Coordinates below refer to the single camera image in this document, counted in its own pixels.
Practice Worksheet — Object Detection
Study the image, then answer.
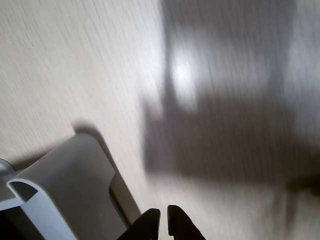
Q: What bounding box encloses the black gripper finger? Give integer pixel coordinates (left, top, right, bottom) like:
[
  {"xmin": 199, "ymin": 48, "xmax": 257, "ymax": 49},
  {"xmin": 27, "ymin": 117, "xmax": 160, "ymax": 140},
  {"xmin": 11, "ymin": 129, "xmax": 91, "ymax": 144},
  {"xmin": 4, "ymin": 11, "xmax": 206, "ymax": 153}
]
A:
[
  {"xmin": 116, "ymin": 208, "xmax": 161, "ymax": 240},
  {"xmin": 167, "ymin": 204, "xmax": 207, "ymax": 240}
]

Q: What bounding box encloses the grey drawer cabinet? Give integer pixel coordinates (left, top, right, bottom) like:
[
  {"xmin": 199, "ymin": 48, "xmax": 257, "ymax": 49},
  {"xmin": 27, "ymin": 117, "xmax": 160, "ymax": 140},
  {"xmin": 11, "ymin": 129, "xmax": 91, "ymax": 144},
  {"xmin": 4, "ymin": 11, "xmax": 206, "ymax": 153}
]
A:
[{"xmin": 0, "ymin": 157, "xmax": 143, "ymax": 240}]

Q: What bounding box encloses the grey plastic drawer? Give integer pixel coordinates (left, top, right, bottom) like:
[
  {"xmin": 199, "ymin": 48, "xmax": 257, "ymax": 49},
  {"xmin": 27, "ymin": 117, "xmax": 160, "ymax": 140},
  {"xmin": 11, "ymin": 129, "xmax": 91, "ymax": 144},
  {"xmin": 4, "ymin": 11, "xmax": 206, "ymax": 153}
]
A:
[{"xmin": 0, "ymin": 133, "xmax": 129, "ymax": 240}]

